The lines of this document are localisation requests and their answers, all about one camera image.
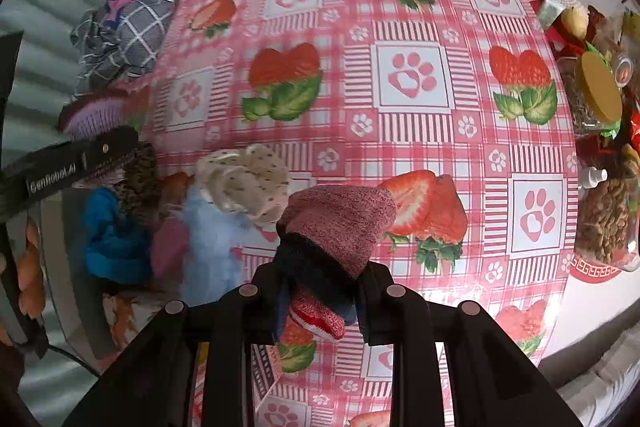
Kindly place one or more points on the white dotted scrunchie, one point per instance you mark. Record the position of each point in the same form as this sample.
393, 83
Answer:
240, 182

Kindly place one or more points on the light blue fluffy cloth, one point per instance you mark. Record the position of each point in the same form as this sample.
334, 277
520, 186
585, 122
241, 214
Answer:
210, 247

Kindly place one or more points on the white spray bottle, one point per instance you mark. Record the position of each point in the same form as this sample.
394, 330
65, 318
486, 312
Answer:
592, 178

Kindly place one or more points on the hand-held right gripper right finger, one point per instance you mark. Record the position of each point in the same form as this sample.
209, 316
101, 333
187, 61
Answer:
375, 317

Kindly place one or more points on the grey checkered cloth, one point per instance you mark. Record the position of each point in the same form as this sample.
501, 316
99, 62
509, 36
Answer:
135, 27

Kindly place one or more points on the strawberry printed tablecloth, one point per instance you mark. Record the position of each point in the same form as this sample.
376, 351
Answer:
410, 32

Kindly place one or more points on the jar with yellow lid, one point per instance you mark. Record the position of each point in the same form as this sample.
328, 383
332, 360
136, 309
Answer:
597, 87

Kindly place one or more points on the clear bag of nuts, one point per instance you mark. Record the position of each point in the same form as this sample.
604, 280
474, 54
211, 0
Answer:
607, 217

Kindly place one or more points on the small pink cloth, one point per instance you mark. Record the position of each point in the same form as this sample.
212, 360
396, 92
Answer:
170, 247

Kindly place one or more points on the pink knit sock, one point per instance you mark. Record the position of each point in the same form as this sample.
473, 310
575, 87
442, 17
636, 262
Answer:
335, 222

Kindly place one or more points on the leopard print scrunchie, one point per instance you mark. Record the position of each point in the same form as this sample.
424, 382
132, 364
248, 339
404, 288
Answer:
142, 187

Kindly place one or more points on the red snack tray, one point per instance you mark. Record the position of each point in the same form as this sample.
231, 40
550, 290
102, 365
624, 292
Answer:
600, 272

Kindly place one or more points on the grey bedding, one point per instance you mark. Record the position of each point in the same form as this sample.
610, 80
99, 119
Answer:
600, 377

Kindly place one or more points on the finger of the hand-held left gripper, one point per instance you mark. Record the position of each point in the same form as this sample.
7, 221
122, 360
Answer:
110, 149

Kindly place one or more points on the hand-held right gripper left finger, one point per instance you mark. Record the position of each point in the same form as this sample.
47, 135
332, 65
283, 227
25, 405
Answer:
280, 322

